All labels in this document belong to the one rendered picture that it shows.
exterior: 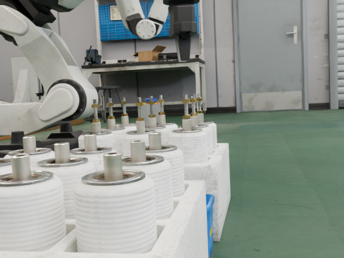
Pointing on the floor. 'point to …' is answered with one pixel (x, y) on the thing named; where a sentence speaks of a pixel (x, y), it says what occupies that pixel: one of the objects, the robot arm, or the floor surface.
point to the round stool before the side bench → (105, 100)
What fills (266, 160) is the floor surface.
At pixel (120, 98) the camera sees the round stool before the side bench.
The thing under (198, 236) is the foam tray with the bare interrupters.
